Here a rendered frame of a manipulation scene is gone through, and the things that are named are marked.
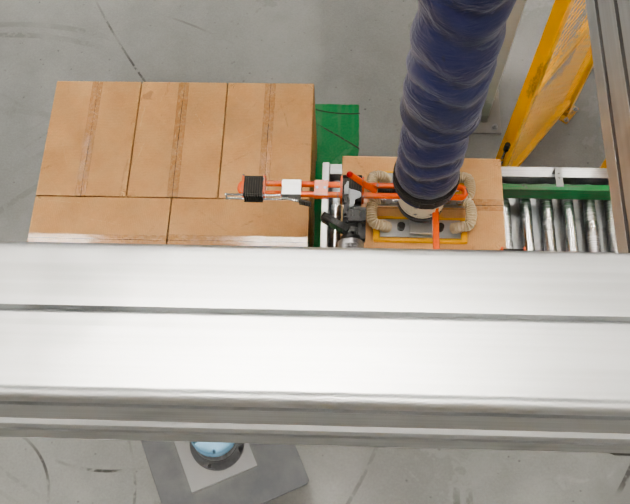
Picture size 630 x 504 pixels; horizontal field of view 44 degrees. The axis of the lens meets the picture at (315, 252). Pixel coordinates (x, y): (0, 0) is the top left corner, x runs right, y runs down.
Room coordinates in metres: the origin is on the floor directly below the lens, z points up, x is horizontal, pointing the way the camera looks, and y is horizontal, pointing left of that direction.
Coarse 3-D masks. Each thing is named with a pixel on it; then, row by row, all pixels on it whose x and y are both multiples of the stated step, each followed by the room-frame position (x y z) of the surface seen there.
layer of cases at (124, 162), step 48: (96, 96) 2.12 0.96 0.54; (144, 96) 2.11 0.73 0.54; (192, 96) 2.09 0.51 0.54; (240, 96) 2.07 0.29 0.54; (288, 96) 2.05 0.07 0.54; (48, 144) 1.88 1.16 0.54; (96, 144) 1.87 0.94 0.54; (144, 144) 1.85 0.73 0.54; (192, 144) 1.83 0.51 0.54; (240, 144) 1.82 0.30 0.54; (288, 144) 1.80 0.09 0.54; (48, 192) 1.64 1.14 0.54; (96, 192) 1.62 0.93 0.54; (144, 192) 1.61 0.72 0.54; (192, 192) 1.59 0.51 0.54; (48, 240) 1.41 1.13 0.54; (96, 240) 1.40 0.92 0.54; (144, 240) 1.38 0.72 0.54; (192, 240) 1.37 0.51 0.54; (240, 240) 1.35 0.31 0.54; (288, 240) 1.34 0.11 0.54
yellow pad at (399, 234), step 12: (384, 216) 1.22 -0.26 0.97; (396, 228) 1.17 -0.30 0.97; (408, 228) 1.16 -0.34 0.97; (444, 228) 1.15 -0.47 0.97; (384, 240) 1.13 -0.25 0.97; (396, 240) 1.12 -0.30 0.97; (408, 240) 1.12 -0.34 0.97; (420, 240) 1.12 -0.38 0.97; (432, 240) 1.11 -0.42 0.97; (444, 240) 1.11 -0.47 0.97; (456, 240) 1.11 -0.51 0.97
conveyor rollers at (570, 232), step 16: (336, 208) 1.47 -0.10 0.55; (528, 208) 1.41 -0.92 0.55; (544, 208) 1.41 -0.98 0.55; (592, 208) 1.39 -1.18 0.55; (608, 208) 1.39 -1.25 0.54; (528, 224) 1.34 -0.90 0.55; (544, 224) 1.34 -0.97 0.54; (592, 224) 1.32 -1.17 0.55; (608, 224) 1.32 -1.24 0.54; (336, 240) 1.32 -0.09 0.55; (512, 240) 1.27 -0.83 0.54; (528, 240) 1.26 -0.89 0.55; (544, 240) 1.27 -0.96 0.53; (576, 240) 1.25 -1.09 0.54; (592, 240) 1.25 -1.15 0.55; (608, 240) 1.25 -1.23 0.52
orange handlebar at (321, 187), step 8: (240, 184) 1.33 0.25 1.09; (272, 184) 1.32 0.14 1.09; (280, 184) 1.32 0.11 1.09; (304, 184) 1.31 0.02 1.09; (312, 184) 1.31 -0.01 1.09; (320, 184) 1.30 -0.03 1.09; (328, 184) 1.30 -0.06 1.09; (336, 184) 1.30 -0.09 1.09; (376, 184) 1.29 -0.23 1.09; (384, 184) 1.29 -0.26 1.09; (392, 184) 1.29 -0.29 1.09; (240, 192) 1.30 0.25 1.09; (272, 192) 1.29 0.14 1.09; (280, 192) 1.28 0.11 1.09; (304, 192) 1.28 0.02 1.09; (312, 192) 1.28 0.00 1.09; (320, 192) 1.27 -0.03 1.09; (328, 192) 1.27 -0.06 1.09; (336, 192) 1.27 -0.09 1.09; (368, 192) 1.26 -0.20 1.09; (464, 192) 1.24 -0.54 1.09; (432, 216) 1.15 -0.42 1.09; (432, 224) 1.13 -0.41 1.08; (432, 232) 1.10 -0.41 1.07
